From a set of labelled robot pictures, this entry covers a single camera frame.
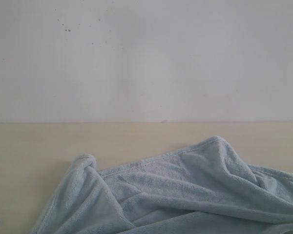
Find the light blue fleece towel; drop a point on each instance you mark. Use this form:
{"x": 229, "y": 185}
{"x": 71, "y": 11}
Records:
{"x": 202, "y": 189}

